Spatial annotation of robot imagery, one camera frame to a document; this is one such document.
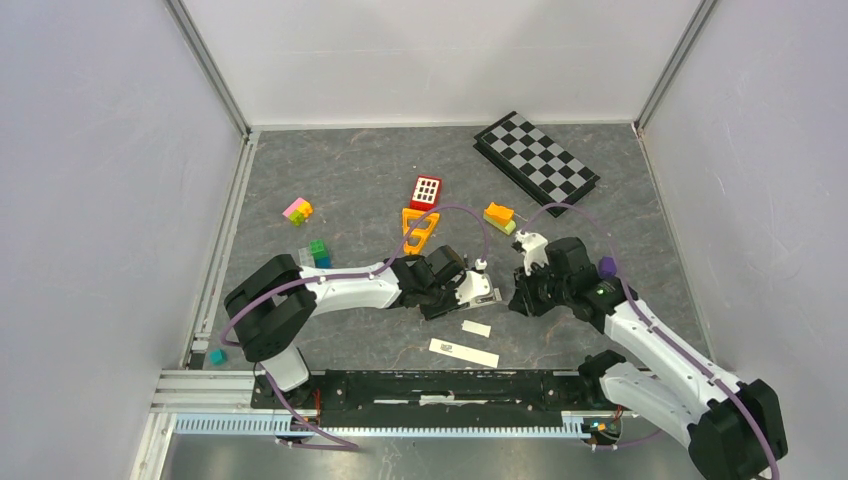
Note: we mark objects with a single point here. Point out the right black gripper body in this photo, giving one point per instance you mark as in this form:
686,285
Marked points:
540,290

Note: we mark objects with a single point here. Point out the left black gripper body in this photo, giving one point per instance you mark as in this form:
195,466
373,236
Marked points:
441,299

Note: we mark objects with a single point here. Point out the white battery cover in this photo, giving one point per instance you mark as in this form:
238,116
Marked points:
476,328

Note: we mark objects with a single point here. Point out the long white remote back cover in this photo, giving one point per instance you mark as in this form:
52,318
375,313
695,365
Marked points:
461,352

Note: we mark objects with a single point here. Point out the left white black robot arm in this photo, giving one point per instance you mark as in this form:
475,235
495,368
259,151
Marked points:
269,309

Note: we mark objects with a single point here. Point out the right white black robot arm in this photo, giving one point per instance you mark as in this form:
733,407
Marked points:
731,429

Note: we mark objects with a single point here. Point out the purple cube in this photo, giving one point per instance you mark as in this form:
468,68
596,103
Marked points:
607,267

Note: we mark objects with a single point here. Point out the orange green toy block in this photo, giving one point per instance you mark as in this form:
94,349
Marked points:
500,217

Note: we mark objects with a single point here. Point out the red white window block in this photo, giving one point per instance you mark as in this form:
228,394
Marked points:
426,193

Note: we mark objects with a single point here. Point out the black grey checkerboard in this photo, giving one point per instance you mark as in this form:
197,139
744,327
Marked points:
535,162

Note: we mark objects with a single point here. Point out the green blue grey blocks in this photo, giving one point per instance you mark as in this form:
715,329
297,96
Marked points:
315,255

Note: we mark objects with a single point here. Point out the pink yellow green blocks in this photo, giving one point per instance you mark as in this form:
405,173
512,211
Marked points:
298,211

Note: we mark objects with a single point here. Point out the small teal cube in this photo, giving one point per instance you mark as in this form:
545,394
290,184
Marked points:
217,357

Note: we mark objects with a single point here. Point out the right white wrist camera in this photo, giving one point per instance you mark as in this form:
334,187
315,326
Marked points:
533,248

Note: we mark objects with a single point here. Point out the orange triangular plastic frame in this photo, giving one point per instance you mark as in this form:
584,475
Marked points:
420,232

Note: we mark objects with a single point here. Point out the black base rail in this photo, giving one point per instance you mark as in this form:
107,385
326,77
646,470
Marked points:
446,398

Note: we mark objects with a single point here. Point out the white slotted cable duct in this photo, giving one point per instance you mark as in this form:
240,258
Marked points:
281,425

